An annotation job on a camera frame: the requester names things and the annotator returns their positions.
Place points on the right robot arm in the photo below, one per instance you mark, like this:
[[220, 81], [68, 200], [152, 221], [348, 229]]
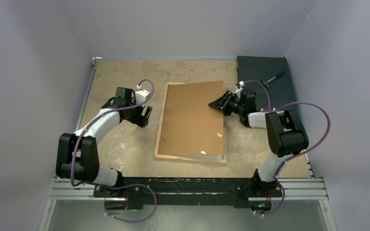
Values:
[[285, 132]]

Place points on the printed photo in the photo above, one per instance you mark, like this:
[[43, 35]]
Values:
[[218, 157]]

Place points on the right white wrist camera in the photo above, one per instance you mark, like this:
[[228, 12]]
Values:
[[239, 87]]

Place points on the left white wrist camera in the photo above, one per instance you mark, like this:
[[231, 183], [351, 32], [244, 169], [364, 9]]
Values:
[[141, 95]]

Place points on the aluminium rail frame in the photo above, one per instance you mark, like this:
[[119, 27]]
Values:
[[132, 150]]

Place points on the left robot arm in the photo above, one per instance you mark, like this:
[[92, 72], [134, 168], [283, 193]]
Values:
[[77, 155]]

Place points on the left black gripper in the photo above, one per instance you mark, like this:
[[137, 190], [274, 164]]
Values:
[[140, 120]]

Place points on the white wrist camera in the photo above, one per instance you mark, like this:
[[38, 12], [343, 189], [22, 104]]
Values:
[[141, 95], [239, 87]]

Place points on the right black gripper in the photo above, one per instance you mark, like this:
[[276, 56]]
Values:
[[220, 104]]

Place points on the small hammer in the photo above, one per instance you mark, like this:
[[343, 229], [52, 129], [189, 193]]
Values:
[[266, 83]]

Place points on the white wooden picture frame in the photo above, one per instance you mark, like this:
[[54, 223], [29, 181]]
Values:
[[159, 134]]

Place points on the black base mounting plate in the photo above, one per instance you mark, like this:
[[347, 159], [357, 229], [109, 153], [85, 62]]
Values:
[[236, 192]]

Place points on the black foam block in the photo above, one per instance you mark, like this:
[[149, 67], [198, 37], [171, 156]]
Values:
[[281, 90]]

